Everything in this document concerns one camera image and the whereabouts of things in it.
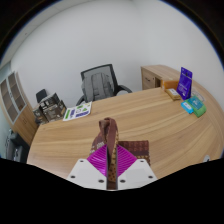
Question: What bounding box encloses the tall black product box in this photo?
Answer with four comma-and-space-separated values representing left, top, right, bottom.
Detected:
39, 93, 61, 111

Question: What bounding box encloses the wooden glass-door shelf unit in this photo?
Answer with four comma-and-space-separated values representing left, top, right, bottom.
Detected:
0, 71, 39, 146

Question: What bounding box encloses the wooden drawer cabinet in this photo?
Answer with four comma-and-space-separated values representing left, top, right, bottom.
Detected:
140, 64, 183, 91

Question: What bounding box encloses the brown patterned towel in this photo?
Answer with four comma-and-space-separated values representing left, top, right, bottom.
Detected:
90, 117, 152, 191

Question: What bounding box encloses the grey backpack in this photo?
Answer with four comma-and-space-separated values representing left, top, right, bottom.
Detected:
81, 72, 116, 103

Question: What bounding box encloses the white printed paper sheet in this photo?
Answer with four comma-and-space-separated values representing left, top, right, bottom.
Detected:
62, 101, 93, 122

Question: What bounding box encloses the clear plastic container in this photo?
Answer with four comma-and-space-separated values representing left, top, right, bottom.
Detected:
190, 90, 206, 103

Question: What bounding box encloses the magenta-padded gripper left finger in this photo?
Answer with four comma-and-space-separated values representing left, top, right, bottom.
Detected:
65, 143, 109, 192

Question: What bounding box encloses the small black chair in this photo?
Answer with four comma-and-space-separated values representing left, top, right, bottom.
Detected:
35, 88, 48, 104

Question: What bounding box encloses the small black product box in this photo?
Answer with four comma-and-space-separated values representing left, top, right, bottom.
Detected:
32, 106, 48, 125

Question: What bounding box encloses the green flat box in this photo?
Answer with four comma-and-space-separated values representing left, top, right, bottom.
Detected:
193, 103, 208, 118

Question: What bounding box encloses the purple standing pouch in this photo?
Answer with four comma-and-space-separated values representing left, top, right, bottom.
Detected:
176, 66, 194, 101

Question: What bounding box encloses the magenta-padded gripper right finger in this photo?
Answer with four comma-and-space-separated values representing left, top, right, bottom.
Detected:
115, 143, 159, 192

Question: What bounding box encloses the black armchair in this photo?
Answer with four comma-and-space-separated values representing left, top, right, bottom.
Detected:
4, 129, 31, 164

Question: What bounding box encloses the black mesh office chair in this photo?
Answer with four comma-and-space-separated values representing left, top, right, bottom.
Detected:
75, 63, 134, 106

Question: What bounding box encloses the orange box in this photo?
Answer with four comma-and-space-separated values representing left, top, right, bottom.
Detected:
161, 79, 181, 91

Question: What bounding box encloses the teal flat box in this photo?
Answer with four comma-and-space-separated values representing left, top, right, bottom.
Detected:
186, 96, 204, 111

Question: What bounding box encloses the tan flat box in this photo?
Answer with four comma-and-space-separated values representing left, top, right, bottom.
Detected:
164, 87, 183, 101

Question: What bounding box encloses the blue small box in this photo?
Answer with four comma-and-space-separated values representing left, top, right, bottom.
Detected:
180, 100, 195, 115

